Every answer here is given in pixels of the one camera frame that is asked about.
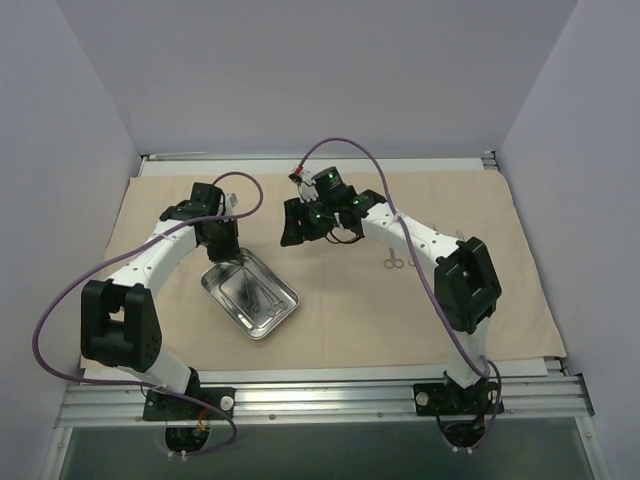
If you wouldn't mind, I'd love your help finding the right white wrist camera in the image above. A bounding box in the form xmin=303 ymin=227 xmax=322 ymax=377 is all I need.
xmin=289 ymin=167 xmax=319 ymax=203

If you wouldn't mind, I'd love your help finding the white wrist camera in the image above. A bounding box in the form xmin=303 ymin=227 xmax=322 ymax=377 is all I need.
xmin=289 ymin=167 xmax=319 ymax=203
xmin=224 ymin=193 xmax=238 ymax=211

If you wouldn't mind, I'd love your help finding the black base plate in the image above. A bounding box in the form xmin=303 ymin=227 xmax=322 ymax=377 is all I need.
xmin=142 ymin=387 xmax=236 ymax=422
xmin=413 ymin=381 xmax=504 ymax=417

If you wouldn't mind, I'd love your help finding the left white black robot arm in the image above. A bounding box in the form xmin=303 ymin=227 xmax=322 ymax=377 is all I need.
xmin=81 ymin=183 xmax=239 ymax=419

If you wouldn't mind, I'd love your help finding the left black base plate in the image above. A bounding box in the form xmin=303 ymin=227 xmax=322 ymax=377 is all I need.
xmin=142 ymin=387 xmax=236 ymax=422

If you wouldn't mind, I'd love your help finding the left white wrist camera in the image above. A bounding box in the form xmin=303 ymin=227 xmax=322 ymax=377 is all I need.
xmin=224 ymin=193 xmax=238 ymax=211

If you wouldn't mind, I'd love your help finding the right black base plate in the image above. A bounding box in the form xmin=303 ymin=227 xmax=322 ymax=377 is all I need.
xmin=413 ymin=381 xmax=504 ymax=417

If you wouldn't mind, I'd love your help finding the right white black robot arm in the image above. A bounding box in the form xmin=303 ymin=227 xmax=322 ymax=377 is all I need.
xmin=280 ymin=167 xmax=502 ymax=413

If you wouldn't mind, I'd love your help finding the steel instrument tray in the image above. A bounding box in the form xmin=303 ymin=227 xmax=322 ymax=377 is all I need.
xmin=201 ymin=248 xmax=300 ymax=341

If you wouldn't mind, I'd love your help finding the beige cloth wrap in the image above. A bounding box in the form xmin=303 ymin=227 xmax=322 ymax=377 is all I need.
xmin=79 ymin=170 xmax=567 ymax=374

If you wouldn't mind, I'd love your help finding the aluminium right side rail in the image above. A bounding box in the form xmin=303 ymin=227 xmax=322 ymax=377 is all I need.
xmin=481 ymin=150 xmax=566 ymax=376

